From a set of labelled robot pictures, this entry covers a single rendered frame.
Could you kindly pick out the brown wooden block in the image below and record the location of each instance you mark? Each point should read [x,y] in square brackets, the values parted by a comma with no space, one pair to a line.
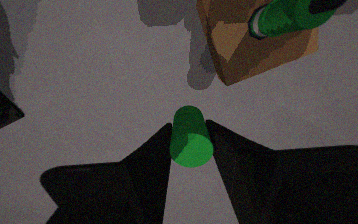
[236,52]

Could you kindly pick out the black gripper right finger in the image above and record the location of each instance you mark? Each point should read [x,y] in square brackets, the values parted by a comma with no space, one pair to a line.
[252,173]

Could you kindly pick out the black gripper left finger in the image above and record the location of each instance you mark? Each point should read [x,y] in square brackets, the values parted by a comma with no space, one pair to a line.
[141,178]

